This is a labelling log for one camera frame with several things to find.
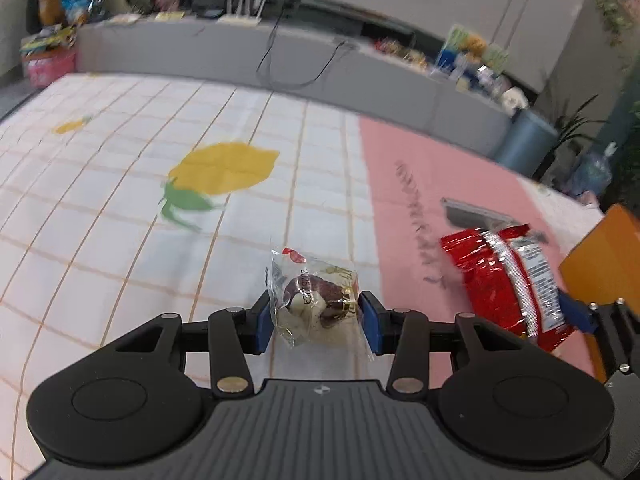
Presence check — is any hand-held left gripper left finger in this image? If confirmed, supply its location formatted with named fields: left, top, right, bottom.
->
left=100, top=290, right=276, bottom=399

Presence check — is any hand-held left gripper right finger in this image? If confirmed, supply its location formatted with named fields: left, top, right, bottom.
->
left=357, top=290, right=539, bottom=399

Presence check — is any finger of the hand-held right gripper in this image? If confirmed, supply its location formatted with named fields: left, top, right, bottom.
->
left=557, top=290, right=640, bottom=382

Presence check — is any clear chocolate snack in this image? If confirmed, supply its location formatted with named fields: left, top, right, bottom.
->
left=264, top=245, right=376, bottom=362

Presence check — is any orange cardboard box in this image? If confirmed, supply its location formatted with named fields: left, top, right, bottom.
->
left=558, top=203, right=640, bottom=313

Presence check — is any red snack packet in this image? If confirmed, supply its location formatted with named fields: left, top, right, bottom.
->
left=439, top=223, right=577, bottom=357

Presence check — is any pink printed mat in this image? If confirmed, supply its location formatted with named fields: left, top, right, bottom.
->
left=357, top=115, right=609, bottom=382

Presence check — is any large water bottle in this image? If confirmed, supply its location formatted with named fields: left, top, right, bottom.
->
left=569, top=142, right=614, bottom=200

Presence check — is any blue-grey trash bin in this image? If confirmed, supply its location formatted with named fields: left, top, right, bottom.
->
left=494, top=109, right=559, bottom=182

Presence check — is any potted plant with black pot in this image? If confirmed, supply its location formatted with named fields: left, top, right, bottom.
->
left=553, top=94, right=610, bottom=153

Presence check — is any white cap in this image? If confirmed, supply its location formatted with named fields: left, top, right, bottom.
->
left=500, top=86, right=531, bottom=113

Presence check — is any grey tv console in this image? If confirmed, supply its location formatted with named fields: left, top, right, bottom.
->
left=76, top=0, right=513, bottom=158

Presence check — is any pile of snack packets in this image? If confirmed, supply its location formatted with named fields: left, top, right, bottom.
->
left=375, top=37, right=431, bottom=71

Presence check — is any brown teddy bear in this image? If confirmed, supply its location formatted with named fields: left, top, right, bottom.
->
left=459, top=32, right=490, bottom=63

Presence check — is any hanging green vine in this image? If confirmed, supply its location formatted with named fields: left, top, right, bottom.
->
left=594, top=0, right=635, bottom=47

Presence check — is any white router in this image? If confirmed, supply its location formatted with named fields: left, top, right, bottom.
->
left=216, top=0, right=267, bottom=29

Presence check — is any pink storage box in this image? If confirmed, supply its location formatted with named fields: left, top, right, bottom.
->
left=22, top=48, right=77, bottom=89

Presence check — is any black cable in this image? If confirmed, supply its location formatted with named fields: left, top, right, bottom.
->
left=255, top=0, right=352, bottom=89

